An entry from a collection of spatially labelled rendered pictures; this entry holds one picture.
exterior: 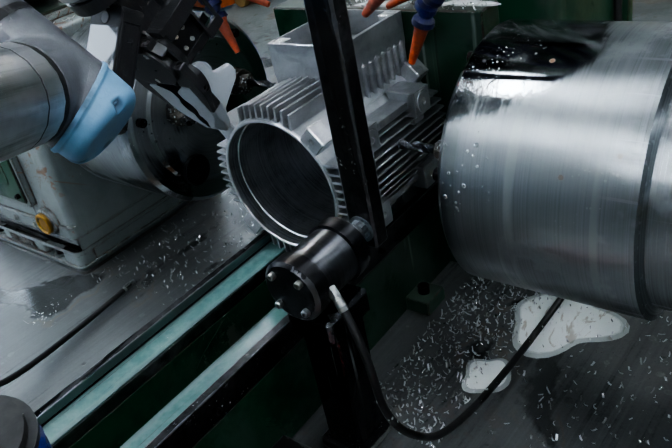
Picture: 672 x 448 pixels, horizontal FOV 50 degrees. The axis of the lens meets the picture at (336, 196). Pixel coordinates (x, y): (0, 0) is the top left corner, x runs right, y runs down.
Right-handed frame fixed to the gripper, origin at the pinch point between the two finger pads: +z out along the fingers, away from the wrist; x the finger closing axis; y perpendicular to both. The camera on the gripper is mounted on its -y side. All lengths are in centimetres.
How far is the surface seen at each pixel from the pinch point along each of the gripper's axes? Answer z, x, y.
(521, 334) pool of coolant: 30.8, -27.5, -3.8
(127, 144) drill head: 2.9, 16.2, -2.7
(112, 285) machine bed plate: 23.4, 30.7, -16.5
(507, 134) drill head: -1.6, -33.2, 2.4
